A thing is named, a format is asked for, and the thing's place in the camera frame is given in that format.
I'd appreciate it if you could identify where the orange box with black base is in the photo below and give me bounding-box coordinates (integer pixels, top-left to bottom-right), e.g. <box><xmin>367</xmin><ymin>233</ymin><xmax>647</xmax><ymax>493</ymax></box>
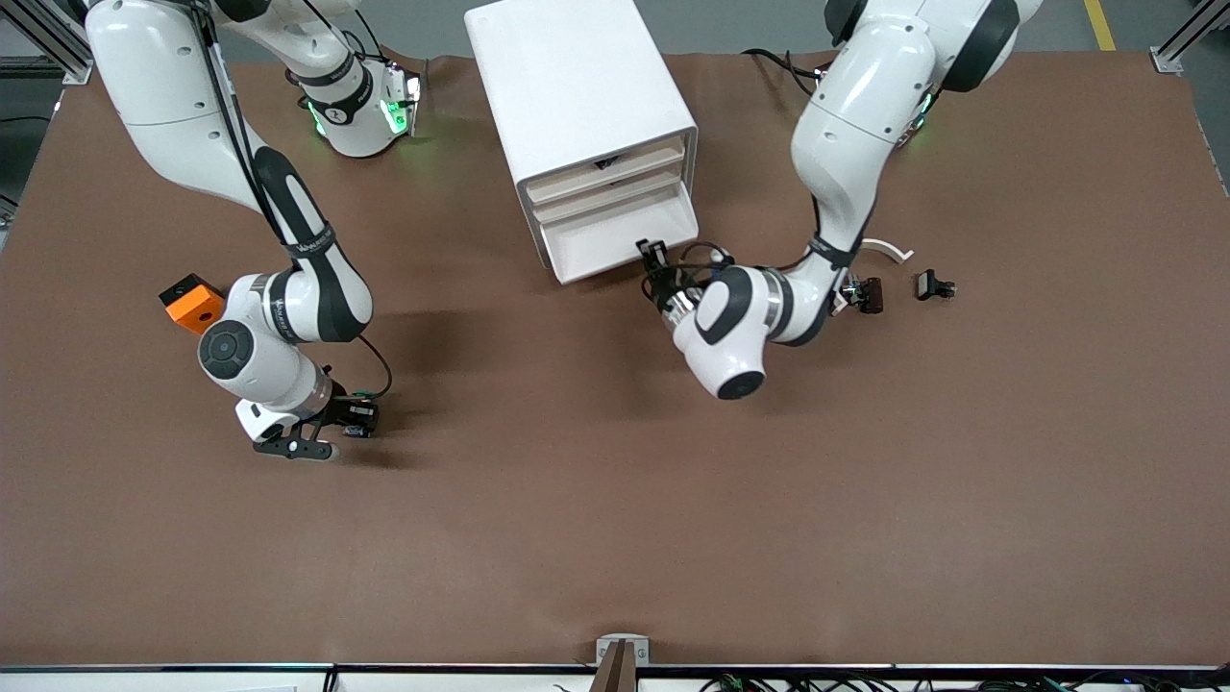
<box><xmin>159</xmin><ymin>274</ymin><xmax>228</xmax><ymax>336</ymax></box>

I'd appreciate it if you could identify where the brown table mat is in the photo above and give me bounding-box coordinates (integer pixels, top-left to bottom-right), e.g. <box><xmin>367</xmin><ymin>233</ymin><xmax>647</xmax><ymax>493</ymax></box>
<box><xmin>0</xmin><ymin>48</ymin><xmax>1230</xmax><ymax>669</ymax></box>

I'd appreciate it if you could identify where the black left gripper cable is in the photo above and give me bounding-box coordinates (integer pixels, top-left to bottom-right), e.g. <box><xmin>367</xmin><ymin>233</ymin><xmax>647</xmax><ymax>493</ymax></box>
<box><xmin>673</xmin><ymin>240</ymin><xmax>737</xmax><ymax>289</ymax></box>

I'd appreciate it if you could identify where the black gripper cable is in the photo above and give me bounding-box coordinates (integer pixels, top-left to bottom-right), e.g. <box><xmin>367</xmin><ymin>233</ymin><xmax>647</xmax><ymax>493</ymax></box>
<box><xmin>357</xmin><ymin>334</ymin><xmax>395</xmax><ymax>401</ymax></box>
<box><xmin>673</xmin><ymin>240</ymin><xmax>737</xmax><ymax>289</ymax></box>

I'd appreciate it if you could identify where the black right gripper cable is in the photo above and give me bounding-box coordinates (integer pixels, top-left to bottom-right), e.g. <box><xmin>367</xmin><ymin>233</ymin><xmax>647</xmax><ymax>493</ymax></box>
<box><xmin>357</xmin><ymin>334</ymin><xmax>395</xmax><ymax>401</ymax></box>

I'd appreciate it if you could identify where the white half-ring clamp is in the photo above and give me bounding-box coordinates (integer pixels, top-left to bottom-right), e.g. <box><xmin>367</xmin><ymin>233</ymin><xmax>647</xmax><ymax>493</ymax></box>
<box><xmin>831</xmin><ymin>238</ymin><xmax>915</xmax><ymax>314</ymax></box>

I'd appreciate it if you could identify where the black base cable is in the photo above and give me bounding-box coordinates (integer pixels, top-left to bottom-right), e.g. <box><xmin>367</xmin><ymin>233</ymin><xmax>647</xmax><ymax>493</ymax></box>
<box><xmin>740</xmin><ymin>46</ymin><xmax>829</xmax><ymax>97</ymax></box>

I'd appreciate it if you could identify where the table edge rail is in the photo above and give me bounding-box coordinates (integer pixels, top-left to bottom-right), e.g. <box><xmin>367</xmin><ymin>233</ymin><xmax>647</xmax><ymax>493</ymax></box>
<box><xmin>0</xmin><ymin>661</ymin><xmax>1230</xmax><ymax>692</ymax></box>

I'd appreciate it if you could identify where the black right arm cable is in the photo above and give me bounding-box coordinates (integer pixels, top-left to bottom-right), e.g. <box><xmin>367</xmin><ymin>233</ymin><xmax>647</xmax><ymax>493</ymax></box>
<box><xmin>187</xmin><ymin>0</ymin><xmax>289</xmax><ymax>246</ymax></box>

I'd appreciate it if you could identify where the camera mount post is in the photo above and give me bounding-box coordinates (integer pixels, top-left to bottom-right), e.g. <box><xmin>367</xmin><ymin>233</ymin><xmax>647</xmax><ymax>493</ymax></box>
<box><xmin>591</xmin><ymin>634</ymin><xmax>651</xmax><ymax>692</ymax></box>

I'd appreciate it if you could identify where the black cable bundle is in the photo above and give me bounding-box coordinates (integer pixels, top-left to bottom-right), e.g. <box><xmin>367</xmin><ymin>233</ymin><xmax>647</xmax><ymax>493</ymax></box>
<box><xmin>701</xmin><ymin>673</ymin><xmax>1230</xmax><ymax>692</ymax></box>

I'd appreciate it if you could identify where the aluminium frame strut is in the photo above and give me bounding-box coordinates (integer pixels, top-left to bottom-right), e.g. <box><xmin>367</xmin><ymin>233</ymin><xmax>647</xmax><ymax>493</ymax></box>
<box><xmin>0</xmin><ymin>0</ymin><xmax>96</xmax><ymax>86</ymax></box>
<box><xmin>1150</xmin><ymin>0</ymin><xmax>1230</xmax><ymax>75</ymax></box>

